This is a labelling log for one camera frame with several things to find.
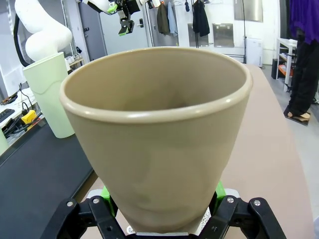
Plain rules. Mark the black keyboard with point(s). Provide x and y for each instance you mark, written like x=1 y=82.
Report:
x=6 y=115

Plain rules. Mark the black speaker box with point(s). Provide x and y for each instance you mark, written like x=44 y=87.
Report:
x=274 y=69

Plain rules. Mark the light blue hanging shirt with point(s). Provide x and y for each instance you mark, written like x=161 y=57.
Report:
x=173 y=21

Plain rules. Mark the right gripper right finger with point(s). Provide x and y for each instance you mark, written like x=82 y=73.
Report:
x=239 y=219

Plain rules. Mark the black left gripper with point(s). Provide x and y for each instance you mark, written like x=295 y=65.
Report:
x=131 y=5

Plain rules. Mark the yellow emergency stop box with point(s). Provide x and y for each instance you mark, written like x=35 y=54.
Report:
x=28 y=117

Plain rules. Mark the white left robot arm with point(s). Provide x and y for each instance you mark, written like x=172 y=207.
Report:
x=45 y=37

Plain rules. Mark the black hanging garment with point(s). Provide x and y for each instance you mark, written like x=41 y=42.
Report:
x=200 y=20

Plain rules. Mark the grey door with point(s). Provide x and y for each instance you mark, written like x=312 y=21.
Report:
x=94 y=32

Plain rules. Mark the purple hanging cloth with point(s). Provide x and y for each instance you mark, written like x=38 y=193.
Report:
x=304 y=17

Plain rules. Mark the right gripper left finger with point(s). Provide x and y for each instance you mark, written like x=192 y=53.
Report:
x=99 y=219

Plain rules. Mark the brown tall cup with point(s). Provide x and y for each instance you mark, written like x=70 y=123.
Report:
x=154 y=161

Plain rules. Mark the white shelf unit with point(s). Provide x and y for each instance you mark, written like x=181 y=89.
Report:
x=284 y=49

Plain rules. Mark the black trousers mannequin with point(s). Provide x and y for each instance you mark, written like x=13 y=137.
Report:
x=302 y=82

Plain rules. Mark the white box appliance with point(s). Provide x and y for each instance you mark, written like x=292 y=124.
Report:
x=254 y=52

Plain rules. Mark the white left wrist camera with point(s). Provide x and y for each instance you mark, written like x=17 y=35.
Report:
x=153 y=3

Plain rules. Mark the pale mint tall cup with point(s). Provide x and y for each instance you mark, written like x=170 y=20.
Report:
x=49 y=104

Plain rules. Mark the grey metal wall panel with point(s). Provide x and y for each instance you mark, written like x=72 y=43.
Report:
x=223 y=35
x=248 y=11

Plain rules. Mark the olive hanging jacket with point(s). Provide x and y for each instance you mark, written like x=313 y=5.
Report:
x=163 y=20

